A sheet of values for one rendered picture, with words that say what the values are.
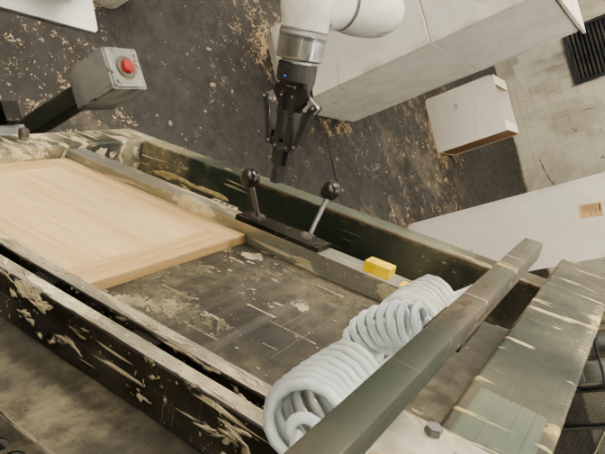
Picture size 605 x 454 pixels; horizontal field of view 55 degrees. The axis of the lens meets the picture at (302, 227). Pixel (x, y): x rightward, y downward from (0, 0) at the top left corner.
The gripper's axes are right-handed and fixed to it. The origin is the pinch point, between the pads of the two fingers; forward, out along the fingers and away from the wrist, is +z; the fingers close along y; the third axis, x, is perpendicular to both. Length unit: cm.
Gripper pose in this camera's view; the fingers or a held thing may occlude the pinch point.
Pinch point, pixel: (280, 165)
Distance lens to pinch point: 117.4
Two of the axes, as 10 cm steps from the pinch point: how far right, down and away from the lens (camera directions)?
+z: -1.8, 9.3, 3.2
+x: -5.3, 1.8, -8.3
